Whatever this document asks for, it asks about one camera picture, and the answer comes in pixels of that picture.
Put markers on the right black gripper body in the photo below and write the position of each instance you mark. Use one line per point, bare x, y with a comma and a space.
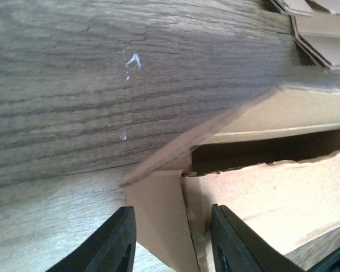
330, 263

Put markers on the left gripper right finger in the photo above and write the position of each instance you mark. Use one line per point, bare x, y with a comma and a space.
236, 247

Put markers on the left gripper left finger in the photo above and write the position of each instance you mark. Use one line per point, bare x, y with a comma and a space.
110, 248

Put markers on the cardboard box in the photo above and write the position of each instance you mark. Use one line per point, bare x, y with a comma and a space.
274, 161

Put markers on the stack of flat cardboard blanks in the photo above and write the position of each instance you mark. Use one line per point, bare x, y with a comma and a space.
316, 30

